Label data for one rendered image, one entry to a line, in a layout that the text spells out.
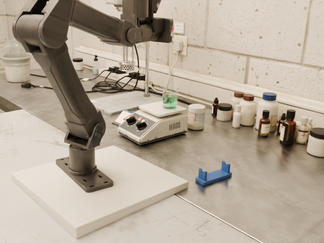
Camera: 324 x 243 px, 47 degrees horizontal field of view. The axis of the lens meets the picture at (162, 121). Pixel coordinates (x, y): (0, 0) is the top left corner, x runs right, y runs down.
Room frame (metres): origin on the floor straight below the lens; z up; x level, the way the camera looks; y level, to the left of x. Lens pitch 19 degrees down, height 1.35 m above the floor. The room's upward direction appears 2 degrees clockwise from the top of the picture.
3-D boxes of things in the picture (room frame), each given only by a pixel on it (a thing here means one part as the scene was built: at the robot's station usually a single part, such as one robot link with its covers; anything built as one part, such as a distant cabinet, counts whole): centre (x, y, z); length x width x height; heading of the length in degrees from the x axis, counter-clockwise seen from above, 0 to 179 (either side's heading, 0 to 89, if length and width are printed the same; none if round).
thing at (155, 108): (1.19, 0.00, 0.98); 0.12 x 0.12 x 0.01; 39
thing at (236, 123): (1.27, -0.27, 0.94); 0.03 x 0.03 x 0.08
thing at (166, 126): (1.18, 0.02, 0.94); 0.22 x 0.13 x 0.08; 129
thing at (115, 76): (1.92, 0.21, 0.92); 0.40 x 0.06 x 0.04; 43
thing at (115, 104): (1.53, 0.16, 0.91); 0.30 x 0.20 x 0.01; 133
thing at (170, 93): (1.19, -0.03, 1.02); 0.06 x 0.05 x 0.08; 98
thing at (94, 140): (0.85, 0.19, 1.02); 0.09 x 0.06 x 0.06; 57
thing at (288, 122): (1.13, -0.41, 0.95); 0.04 x 0.04 x 0.11
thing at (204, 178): (0.87, -0.14, 0.92); 0.10 x 0.03 x 0.04; 126
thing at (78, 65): (2.18, 0.51, 0.93); 0.06 x 0.06 x 0.06
